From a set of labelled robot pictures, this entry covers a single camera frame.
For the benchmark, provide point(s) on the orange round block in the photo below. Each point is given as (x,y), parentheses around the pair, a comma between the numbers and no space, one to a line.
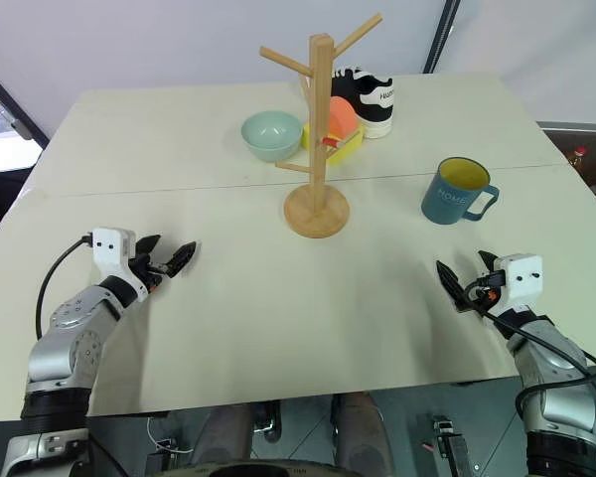
(342,116)

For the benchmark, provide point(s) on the black slanted rail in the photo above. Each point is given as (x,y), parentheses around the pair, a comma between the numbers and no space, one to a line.
(439,35)

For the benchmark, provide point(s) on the wooden mug tree stand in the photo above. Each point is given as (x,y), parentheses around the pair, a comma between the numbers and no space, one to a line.
(320,159)

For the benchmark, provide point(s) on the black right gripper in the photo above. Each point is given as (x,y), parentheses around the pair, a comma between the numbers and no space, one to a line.
(484,293)

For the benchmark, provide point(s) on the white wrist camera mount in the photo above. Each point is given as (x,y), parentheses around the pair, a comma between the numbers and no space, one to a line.
(109,246)
(521,280)

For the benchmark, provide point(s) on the black metal bracket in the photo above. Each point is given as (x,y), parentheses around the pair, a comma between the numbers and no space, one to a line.
(452,442)

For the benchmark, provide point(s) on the blue mug yellow inside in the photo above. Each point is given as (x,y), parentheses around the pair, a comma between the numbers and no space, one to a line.
(444,199)

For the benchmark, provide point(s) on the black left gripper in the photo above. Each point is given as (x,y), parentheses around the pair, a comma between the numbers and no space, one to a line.
(146,272)

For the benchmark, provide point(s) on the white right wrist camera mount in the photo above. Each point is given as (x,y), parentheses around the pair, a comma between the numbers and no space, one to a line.
(521,280)

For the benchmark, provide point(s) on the grey rounded leg shape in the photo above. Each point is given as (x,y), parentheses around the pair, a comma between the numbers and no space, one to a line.
(223,432)
(360,427)

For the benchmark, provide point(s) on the black and white sneaker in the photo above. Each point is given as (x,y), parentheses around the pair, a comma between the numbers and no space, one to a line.
(377,107)

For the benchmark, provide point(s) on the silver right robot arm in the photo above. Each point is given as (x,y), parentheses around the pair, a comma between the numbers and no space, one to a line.
(551,358)

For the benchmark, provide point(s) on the red capped bottle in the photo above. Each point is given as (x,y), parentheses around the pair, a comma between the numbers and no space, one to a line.
(578,156)

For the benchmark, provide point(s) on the dark slanted window frame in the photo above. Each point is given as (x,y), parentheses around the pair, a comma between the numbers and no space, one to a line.
(10,107)

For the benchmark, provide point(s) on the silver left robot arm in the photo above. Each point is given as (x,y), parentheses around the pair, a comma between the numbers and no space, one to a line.
(64,343)

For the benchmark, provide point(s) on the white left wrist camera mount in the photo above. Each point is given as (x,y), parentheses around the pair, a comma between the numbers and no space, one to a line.
(109,246)

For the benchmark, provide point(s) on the light green bowl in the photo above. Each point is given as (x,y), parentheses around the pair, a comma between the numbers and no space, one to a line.
(270,134)

